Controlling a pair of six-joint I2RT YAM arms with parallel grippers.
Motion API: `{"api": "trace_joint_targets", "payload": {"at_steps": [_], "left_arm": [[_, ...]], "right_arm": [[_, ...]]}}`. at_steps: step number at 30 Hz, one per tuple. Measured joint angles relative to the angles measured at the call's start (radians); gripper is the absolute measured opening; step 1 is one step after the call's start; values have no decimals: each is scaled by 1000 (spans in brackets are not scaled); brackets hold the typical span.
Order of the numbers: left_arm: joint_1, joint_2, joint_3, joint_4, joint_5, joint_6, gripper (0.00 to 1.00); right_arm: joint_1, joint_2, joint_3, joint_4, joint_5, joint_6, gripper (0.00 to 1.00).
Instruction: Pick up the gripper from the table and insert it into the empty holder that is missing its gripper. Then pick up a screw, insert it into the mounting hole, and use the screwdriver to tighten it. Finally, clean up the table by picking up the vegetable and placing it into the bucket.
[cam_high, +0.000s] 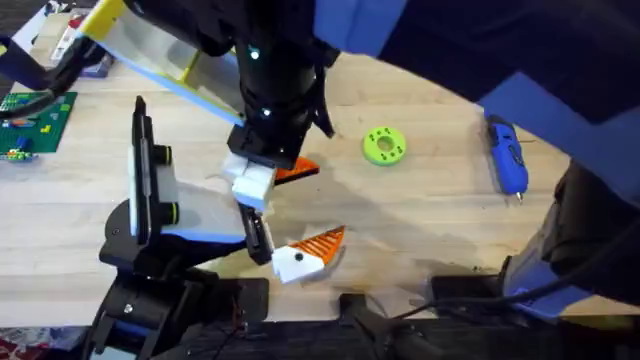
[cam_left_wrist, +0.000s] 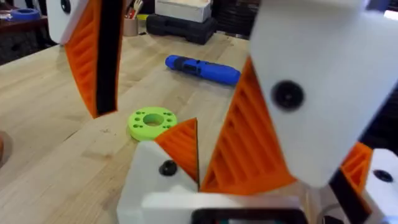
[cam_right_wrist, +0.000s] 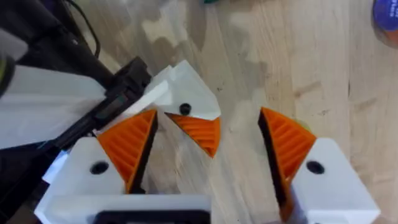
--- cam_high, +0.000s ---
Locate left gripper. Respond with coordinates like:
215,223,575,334
98,155,347,285

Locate white and red box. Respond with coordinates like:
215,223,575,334
48,12,89,64

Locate black rail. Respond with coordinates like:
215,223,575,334
174,292,640,360

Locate green board with toy blocks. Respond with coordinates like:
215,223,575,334
0,91,79,162

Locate black cable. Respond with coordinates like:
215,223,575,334
392,219,640,321
309,62,337,140
0,37,101,121

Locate blue electric screwdriver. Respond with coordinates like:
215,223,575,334
485,114,530,204

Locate green disc with holes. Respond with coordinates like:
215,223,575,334
361,126,408,168

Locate orange ribbed wedge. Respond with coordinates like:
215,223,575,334
273,156,321,187

